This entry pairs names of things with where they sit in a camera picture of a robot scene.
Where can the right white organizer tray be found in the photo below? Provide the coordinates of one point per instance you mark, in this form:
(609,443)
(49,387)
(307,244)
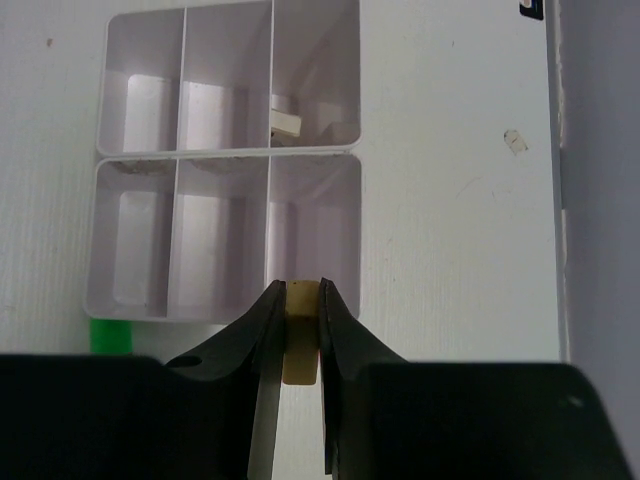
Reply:
(199,240)

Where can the small white tape scrap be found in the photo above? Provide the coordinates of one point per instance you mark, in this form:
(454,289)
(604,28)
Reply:
(514,141)

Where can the white organizer tray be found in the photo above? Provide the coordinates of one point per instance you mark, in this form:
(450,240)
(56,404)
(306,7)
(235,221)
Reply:
(199,240)
(201,78)

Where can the left blue corner sticker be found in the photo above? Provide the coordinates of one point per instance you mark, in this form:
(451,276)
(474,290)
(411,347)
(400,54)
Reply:
(533,9)

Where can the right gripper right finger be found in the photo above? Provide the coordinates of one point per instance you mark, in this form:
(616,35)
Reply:
(367,394)

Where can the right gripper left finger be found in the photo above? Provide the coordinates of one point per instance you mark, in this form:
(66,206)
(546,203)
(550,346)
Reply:
(226,411)

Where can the green highlighter marker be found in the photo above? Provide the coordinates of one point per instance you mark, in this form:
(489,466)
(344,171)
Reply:
(110,337)

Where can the white boxed eraser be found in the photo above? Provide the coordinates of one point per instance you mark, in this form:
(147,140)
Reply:
(285,121)

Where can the left white organizer tray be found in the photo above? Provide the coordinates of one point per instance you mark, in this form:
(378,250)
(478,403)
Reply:
(201,78)

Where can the tan eraser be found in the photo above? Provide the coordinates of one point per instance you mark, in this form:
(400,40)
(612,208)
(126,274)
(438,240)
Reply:
(301,350)

